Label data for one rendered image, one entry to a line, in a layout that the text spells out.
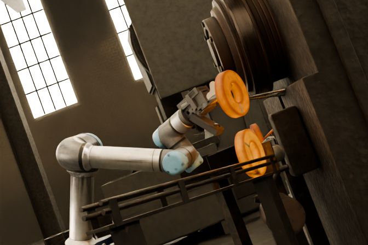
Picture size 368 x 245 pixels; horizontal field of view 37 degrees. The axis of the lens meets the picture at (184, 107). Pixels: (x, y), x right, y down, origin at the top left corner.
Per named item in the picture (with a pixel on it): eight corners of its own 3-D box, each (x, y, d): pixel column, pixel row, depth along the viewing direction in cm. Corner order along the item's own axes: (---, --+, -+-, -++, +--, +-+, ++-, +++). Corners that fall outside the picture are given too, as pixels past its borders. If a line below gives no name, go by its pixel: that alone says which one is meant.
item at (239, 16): (262, 98, 244) (224, 1, 247) (278, 87, 197) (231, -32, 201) (248, 103, 244) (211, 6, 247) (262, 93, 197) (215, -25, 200)
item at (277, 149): (287, 159, 186) (281, 142, 187) (275, 162, 179) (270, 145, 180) (272, 163, 189) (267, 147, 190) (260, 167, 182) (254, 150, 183)
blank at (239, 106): (241, 70, 182) (233, 73, 184) (217, 68, 169) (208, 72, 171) (254, 114, 179) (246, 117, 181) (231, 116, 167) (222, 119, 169)
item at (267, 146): (281, 171, 178) (270, 140, 179) (280, 171, 177) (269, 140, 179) (262, 177, 182) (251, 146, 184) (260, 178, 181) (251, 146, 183)
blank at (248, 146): (269, 181, 175) (260, 185, 176) (264, 140, 183) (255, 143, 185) (245, 164, 164) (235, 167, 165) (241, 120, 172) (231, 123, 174)
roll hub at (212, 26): (234, 83, 235) (211, 24, 237) (240, 76, 207) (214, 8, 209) (222, 88, 235) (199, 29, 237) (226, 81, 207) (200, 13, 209)
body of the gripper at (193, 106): (195, 86, 178) (172, 106, 184) (210, 107, 176) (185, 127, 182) (207, 83, 184) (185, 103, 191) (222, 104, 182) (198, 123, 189)
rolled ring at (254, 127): (251, 134, 304) (256, 132, 304) (263, 162, 294) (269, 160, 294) (248, 119, 288) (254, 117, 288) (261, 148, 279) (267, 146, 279)
